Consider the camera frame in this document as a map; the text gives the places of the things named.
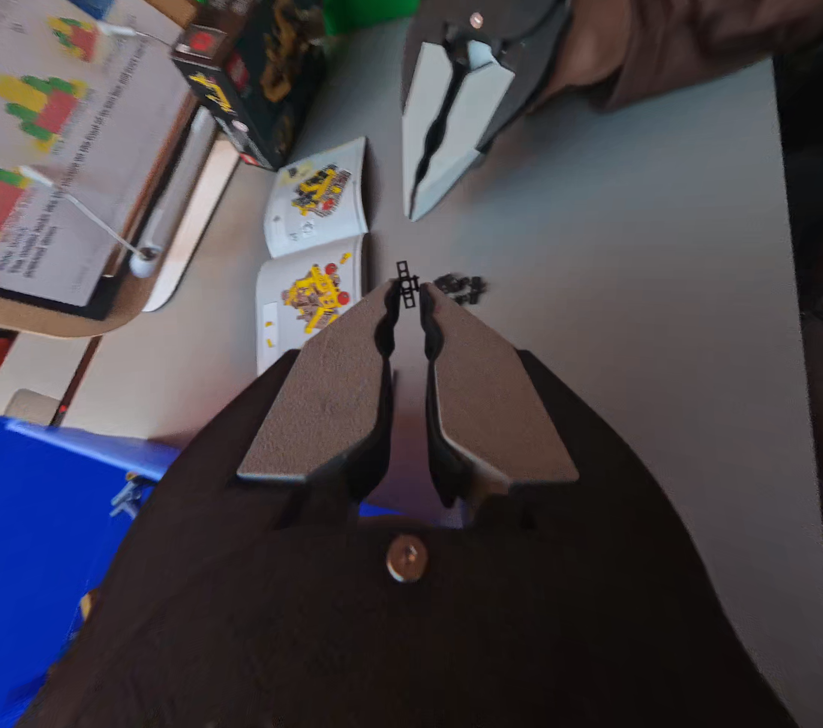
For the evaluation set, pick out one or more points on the black lego set box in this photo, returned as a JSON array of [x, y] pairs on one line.
[[257, 47]]

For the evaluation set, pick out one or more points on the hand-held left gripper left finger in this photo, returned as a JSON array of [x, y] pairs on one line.
[[321, 413]]

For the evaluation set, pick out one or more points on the heap of black lego links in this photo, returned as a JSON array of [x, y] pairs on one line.
[[461, 288]]

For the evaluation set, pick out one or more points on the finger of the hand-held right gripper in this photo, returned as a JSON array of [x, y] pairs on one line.
[[424, 98], [479, 111]]

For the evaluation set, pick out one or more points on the blue plastic bin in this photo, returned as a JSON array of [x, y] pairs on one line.
[[51, 516]]

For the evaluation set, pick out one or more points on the white flat board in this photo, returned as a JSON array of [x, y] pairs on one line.
[[193, 214]]

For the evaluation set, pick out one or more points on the white rod with round end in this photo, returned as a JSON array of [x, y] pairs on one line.
[[96, 220]]

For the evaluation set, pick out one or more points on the printed sheet with brick pictures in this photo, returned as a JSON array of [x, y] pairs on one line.
[[71, 117]]

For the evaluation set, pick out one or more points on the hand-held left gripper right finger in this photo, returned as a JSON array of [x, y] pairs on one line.
[[495, 413]]

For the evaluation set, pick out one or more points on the black lego track link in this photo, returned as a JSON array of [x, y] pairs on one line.
[[407, 284]]

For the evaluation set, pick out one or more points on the lego instruction booklet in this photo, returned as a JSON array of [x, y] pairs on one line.
[[308, 207]]

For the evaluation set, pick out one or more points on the person's right hand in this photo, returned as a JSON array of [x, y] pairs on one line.
[[588, 40]]

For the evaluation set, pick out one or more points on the printed sheet on clipboard stand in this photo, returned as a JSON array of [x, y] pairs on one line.
[[96, 323]]

